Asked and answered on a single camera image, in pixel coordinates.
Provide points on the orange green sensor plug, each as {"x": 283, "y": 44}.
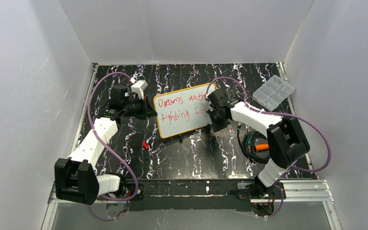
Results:
{"x": 251, "y": 142}

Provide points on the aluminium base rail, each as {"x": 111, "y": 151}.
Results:
{"x": 221, "y": 204}

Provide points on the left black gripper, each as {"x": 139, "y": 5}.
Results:
{"x": 141, "y": 108}

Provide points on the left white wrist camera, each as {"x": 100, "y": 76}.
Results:
{"x": 138, "y": 87}

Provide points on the yellow framed whiteboard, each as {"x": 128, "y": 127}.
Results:
{"x": 183, "y": 110}

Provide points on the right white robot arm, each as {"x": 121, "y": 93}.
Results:
{"x": 286, "y": 139}

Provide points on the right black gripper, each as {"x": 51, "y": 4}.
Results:
{"x": 214, "y": 103}

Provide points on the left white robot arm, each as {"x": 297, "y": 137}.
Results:
{"x": 75, "y": 178}

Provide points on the red marker cap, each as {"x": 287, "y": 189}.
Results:
{"x": 145, "y": 145}

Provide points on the clear plastic compartment box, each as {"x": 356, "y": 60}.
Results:
{"x": 272, "y": 93}

